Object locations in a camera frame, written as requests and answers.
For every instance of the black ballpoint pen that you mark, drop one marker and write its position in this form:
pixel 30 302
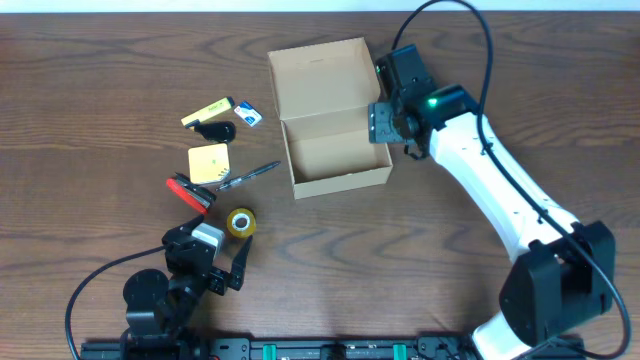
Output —
pixel 248 176

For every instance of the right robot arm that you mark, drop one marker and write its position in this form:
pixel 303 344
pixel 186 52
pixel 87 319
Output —
pixel 559 266

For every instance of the black computer mouse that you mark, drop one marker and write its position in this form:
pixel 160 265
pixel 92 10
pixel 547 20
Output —
pixel 217 132

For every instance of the yellow sticky note pad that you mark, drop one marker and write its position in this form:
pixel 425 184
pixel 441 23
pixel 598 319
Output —
pixel 209 164

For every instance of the white blue eraser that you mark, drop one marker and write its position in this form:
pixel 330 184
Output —
pixel 248 113

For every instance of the brown cardboard box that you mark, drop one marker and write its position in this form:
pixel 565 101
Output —
pixel 321 96

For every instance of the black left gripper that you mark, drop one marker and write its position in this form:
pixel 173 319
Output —
pixel 211 275

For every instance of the red black stapler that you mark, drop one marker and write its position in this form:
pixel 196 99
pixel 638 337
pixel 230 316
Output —
pixel 196 196

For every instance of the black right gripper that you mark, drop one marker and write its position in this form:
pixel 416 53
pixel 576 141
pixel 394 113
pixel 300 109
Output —
pixel 379 123

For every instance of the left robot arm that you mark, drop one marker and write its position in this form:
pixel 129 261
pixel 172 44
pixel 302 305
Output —
pixel 162 306

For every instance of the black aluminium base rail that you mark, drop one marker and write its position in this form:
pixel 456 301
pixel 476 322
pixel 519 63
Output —
pixel 423 348

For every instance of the yellow tape roll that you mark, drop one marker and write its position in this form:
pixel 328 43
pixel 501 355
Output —
pixel 241 223

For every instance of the yellow highlighter marker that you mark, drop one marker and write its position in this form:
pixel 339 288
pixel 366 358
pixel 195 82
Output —
pixel 208 112

